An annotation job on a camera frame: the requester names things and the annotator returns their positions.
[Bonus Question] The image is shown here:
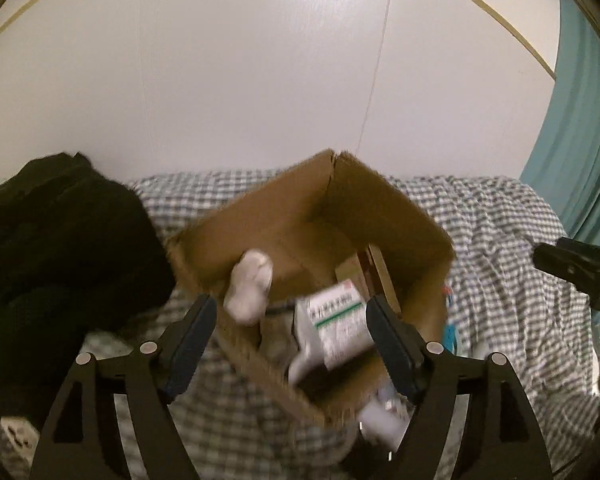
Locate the grey checkered blanket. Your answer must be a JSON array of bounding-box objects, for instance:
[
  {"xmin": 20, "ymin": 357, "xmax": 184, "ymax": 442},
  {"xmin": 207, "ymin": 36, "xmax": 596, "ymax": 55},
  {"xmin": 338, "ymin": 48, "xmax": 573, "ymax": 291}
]
[{"xmin": 0, "ymin": 170, "xmax": 600, "ymax": 480}]

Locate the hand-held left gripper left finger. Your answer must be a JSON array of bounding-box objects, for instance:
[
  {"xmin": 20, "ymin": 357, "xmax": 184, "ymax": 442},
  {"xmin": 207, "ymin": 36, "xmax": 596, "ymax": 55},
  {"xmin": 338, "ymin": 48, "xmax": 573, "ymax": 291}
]
[{"xmin": 30, "ymin": 294, "xmax": 218, "ymax": 480}]

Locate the brown cardboard box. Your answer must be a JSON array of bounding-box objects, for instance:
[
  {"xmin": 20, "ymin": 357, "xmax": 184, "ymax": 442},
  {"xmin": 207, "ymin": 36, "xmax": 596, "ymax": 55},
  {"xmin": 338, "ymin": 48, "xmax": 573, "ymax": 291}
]
[{"xmin": 166, "ymin": 148, "xmax": 456, "ymax": 428}]

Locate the white green-striped medicine box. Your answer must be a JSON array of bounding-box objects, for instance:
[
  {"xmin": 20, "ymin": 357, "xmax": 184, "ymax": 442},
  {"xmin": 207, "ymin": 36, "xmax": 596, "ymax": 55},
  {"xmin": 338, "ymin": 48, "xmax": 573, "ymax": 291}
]
[{"xmin": 287, "ymin": 280, "xmax": 381, "ymax": 386}]

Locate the black cloth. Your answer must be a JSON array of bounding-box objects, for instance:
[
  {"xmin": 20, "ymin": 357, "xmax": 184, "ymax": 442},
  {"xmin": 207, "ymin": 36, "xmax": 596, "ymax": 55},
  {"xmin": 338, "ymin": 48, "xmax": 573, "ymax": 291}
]
[{"xmin": 0, "ymin": 151, "xmax": 176, "ymax": 418}]

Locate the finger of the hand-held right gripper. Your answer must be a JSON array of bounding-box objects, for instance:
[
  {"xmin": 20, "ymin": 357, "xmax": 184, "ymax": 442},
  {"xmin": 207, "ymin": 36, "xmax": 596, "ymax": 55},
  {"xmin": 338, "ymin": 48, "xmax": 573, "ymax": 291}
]
[{"xmin": 532, "ymin": 237, "xmax": 600, "ymax": 311}]

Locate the teal curtain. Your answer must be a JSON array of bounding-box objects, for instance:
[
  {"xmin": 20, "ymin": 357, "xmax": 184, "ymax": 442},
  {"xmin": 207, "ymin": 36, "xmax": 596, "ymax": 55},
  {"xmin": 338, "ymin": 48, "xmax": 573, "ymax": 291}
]
[{"xmin": 517, "ymin": 0, "xmax": 600, "ymax": 251}]

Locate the white printed bag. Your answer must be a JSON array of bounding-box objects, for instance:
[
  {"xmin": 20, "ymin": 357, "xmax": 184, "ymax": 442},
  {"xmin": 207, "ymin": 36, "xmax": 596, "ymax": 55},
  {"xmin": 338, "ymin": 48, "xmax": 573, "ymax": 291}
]
[{"xmin": 0, "ymin": 412, "xmax": 43, "ymax": 456}]

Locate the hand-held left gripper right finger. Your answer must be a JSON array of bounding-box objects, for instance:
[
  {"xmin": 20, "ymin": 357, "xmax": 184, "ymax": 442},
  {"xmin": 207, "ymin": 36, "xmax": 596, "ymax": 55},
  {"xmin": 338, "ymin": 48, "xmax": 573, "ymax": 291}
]
[{"xmin": 365, "ymin": 295, "xmax": 553, "ymax": 480}]

